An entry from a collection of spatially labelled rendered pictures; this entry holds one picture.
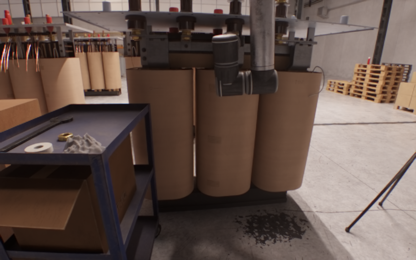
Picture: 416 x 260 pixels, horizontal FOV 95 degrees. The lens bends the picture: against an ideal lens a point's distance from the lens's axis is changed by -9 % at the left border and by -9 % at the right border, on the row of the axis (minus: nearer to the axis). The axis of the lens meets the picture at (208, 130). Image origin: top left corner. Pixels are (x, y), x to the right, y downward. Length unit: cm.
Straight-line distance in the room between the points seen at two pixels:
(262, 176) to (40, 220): 135
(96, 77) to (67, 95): 381
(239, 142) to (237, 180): 28
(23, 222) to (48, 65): 276
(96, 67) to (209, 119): 597
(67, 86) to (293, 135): 283
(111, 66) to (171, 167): 573
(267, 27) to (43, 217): 95
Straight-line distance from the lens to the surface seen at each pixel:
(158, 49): 128
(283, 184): 169
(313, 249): 166
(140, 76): 126
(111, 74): 693
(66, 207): 66
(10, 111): 138
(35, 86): 352
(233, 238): 158
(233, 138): 137
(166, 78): 124
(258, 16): 93
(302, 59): 149
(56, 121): 108
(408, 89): 739
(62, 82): 330
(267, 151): 154
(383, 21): 1444
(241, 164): 148
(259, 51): 93
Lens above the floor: 115
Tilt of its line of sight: 19 degrees down
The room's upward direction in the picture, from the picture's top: 1 degrees clockwise
